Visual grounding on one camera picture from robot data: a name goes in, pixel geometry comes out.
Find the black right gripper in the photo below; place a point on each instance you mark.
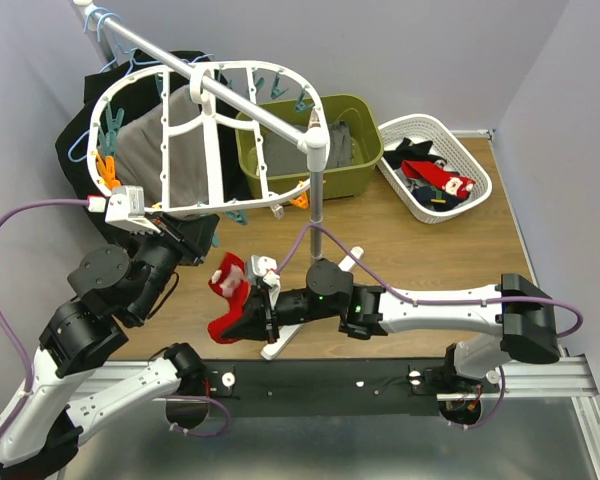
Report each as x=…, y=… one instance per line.
x=258, y=318

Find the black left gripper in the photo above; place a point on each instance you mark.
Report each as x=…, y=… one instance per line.
x=191, y=236

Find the red sock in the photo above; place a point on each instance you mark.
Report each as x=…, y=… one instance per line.
x=229, y=282
x=451, y=183

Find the navy yellow patterned sock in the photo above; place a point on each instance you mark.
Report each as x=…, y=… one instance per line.
x=436, y=200

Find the black white striped sock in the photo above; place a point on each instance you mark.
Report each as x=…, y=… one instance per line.
x=396, y=157

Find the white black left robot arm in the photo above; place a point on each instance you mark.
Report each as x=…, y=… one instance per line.
x=43, y=427

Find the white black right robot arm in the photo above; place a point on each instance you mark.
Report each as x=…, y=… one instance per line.
x=512, y=320

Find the teal clothes clip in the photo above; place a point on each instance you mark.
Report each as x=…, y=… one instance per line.
x=238, y=216
x=277, y=88
x=113, y=123

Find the white clothes clip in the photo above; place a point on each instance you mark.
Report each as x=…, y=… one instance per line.
x=278, y=211

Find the silver white clothes rack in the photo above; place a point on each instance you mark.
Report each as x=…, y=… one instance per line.
x=220, y=106

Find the grey hanging cloth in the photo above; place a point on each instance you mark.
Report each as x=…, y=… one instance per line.
x=138, y=156

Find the black hanging garment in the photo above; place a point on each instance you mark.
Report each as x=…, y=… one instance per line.
x=234, y=180

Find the orange clothes clip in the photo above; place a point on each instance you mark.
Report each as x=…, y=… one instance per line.
x=302, y=201
x=106, y=168

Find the grey cloth in bin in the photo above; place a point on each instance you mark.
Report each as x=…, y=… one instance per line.
x=282, y=158

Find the olive green plastic bin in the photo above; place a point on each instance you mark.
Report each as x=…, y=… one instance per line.
x=355, y=148

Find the white perforated plastic basket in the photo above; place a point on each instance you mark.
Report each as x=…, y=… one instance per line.
x=422, y=127

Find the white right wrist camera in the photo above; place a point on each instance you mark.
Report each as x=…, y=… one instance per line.
x=263, y=268

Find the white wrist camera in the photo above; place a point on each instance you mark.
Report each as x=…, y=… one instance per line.
x=124, y=209
x=263, y=268

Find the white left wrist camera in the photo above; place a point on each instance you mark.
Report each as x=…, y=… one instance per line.
x=124, y=209

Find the light blue wire hanger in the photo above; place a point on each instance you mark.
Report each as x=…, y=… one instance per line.
x=136, y=100

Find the aluminium frame rail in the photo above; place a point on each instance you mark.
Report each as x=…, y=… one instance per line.
x=569, y=377

